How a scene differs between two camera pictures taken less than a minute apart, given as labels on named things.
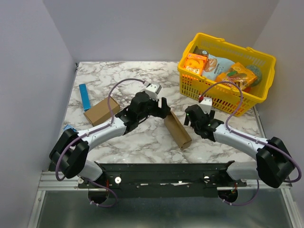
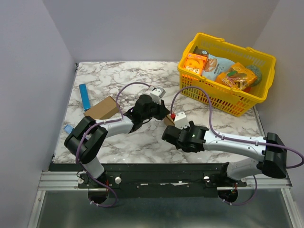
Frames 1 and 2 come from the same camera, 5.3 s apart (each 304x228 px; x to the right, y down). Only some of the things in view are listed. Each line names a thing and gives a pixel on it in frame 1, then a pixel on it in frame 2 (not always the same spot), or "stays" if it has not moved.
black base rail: [164, 179] stays
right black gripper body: [194, 116] -> [178, 137]
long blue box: [84, 96] stays
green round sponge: [256, 71] stays
